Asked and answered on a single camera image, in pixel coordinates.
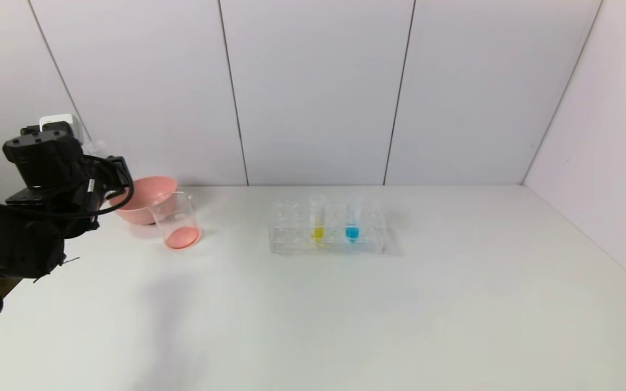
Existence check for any test tube with yellow pigment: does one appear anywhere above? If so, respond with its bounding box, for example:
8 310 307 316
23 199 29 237
310 194 327 245

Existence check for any test tube with blue pigment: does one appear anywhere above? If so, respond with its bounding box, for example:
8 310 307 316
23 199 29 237
345 194 362 243

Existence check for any clear acrylic test tube rack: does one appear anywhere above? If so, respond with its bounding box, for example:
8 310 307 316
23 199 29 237
268 199 395 256

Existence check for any clear glass beaker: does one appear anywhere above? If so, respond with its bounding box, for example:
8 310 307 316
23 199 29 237
149 191 203 250

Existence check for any pink plastic bowl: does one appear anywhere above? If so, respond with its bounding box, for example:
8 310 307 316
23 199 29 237
108 175 179 226

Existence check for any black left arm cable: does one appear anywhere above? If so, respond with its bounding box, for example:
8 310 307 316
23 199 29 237
0 155 135 220

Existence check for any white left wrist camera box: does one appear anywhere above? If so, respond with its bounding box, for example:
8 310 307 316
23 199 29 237
39 113 83 143

